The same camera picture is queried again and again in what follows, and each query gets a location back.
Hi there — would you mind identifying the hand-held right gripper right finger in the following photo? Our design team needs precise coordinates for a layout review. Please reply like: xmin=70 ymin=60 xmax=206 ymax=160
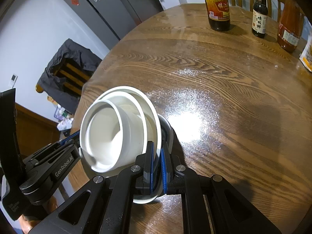
xmin=161 ymin=142 xmax=301 ymax=234

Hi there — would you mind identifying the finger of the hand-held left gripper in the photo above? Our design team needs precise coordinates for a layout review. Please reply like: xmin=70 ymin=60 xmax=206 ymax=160
xmin=19 ymin=131 xmax=81 ymax=204

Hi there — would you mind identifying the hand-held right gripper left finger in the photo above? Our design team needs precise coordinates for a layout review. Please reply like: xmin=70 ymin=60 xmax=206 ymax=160
xmin=27 ymin=141 xmax=155 ymax=234

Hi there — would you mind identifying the tall white bowl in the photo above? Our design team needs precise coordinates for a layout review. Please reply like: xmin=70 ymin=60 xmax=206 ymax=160
xmin=80 ymin=100 xmax=148 ymax=172

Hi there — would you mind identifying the large white bowl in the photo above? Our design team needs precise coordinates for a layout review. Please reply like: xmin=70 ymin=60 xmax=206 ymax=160
xmin=96 ymin=86 xmax=162 ymax=195

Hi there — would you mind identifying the small white bowl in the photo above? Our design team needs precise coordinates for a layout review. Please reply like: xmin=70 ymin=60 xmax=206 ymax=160
xmin=97 ymin=92 xmax=148 ymax=149

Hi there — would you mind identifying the wooden chair with cloth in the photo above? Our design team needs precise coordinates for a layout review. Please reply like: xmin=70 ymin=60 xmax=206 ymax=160
xmin=35 ymin=62 xmax=91 ymax=95

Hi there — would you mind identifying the chair with dark jacket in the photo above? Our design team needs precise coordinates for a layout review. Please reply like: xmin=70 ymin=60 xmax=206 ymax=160
xmin=36 ymin=38 xmax=103 ymax=97

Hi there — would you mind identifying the grey refrigerator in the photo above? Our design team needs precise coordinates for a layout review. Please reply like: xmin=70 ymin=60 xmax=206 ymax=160
xmin=52 ymin=0 xmax=164 ymax=42

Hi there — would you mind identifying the large vinegar bottle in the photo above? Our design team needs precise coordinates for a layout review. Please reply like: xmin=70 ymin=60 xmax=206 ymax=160
xmin=199 ymin=0 xmax=231 ymax=32

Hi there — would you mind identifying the small dark soy sauce bottle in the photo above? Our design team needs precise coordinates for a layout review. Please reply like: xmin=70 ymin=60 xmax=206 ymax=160
xmin=252 ymin=0 xmax=269 ymax=38

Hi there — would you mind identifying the yellow cracker bag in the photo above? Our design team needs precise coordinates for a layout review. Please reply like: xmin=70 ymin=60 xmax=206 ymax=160
xmin=299 ymin=34 xmax=312 ymax=73

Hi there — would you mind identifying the orange sauce bottle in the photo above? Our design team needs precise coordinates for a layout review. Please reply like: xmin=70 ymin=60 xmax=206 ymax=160
xmin=277 ymin=0 xmax=306 ymax=53

